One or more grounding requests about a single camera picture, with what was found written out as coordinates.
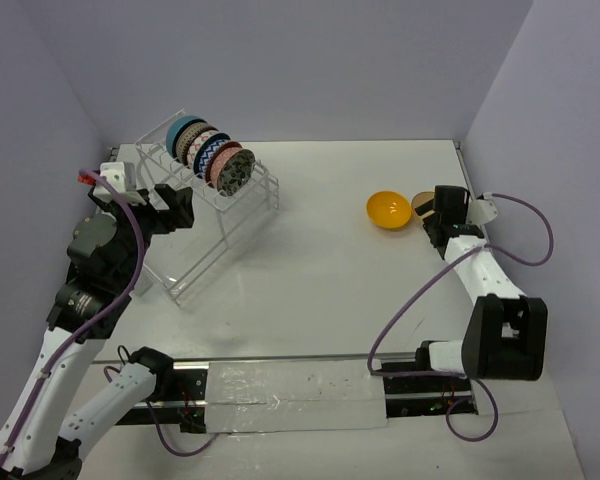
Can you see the silver tape sheet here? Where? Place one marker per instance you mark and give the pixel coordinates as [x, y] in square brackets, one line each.
[288, 396]

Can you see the teal blue bowl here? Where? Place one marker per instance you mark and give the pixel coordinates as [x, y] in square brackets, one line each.
[175, 130]

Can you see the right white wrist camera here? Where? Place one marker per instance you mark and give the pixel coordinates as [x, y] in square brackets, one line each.
[482, 210]

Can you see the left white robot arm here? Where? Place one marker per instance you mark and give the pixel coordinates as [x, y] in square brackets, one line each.
[41, 439]

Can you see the orange red patterned bowl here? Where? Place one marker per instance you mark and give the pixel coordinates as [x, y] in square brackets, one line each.
[218, 161]

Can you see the white wire dish rack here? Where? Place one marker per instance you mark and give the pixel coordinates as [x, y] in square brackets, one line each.
[175, 262]

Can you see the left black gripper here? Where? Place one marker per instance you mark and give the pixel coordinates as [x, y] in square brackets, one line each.
[165, 211]

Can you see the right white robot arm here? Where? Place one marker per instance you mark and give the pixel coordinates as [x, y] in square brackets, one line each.
[506, 333]

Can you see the black white floral bowl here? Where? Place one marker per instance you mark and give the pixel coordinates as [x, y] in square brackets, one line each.
[236, 170]

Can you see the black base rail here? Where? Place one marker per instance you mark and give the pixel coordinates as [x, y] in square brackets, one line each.
[182, 403]

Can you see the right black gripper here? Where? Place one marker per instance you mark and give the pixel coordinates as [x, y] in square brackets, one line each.
[426, 208]

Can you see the yellow bowl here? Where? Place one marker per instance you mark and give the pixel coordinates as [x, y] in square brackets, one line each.
[388, 210]

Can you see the tan beige bowl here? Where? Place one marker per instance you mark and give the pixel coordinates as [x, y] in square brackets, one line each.
[422, 202]

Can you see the blue triangle pattern bowl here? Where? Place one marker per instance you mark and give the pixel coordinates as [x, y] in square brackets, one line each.
[205, 152]

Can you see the dark brown cream bowl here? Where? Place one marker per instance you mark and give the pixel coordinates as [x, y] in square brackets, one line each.
[187, 137]

